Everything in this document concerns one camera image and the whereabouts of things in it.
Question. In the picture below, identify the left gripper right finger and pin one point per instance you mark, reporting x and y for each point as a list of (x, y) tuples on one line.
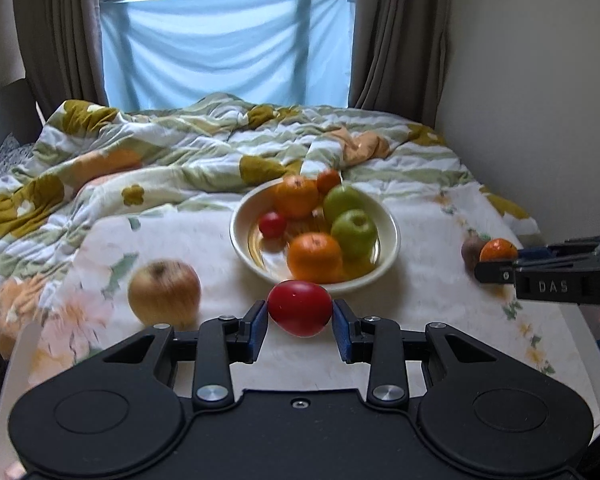
[(385, 347)]

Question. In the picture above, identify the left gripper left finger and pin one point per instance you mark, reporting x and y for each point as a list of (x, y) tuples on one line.
[(146, 363)]

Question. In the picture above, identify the orange in bowl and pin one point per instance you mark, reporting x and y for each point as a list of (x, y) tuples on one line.
[(296, 197)]

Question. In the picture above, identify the large orange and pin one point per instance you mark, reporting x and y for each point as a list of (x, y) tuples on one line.
[(315, 257)]

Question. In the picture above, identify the white floral tablecloth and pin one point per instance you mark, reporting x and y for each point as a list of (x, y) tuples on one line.
[(90, 311)]

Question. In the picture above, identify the light blue window cloth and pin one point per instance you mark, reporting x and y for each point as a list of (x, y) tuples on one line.
[(171, 53)]

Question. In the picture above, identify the small mandarin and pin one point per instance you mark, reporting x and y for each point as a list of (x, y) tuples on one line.
[(327, 180), (498, 249)]

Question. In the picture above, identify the brown curtain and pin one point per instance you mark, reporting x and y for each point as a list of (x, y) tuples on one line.
[(398, 57), (60, 43)]

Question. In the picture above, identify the right brown curtain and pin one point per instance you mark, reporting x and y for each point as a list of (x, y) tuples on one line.
[(398, 57)]

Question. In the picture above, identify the left brown curtain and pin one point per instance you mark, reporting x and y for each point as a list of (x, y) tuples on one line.
[(60, 43)]

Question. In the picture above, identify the small green apple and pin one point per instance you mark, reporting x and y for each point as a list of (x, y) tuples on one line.
[(339, 200)]

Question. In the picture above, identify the grey bed headboard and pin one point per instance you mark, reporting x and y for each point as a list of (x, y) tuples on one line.
[(19, 115)]

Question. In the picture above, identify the yellow red apple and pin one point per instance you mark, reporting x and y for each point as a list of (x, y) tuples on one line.
[(165, 291)]

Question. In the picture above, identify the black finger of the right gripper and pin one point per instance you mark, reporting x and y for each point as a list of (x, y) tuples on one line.
[(569, 248), (500, 272)]

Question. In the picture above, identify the brown kiwi with sticker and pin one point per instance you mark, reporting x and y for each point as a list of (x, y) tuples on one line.
[(471, 250)]

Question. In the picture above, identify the floral green striped duvet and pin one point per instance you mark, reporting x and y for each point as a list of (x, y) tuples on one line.
[(91, 162)]

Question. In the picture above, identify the red tomato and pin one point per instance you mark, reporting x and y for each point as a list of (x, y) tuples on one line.
[(300, 308), (272, 225)]

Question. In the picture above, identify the cream ceramic bowl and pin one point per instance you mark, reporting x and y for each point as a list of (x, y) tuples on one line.
[(277, 249)]

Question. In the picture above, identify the patterned grey pillow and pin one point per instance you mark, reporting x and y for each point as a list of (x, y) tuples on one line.
[(13, 153)]

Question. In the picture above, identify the large green apple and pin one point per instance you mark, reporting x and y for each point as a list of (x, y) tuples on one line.
[(355, 232)]

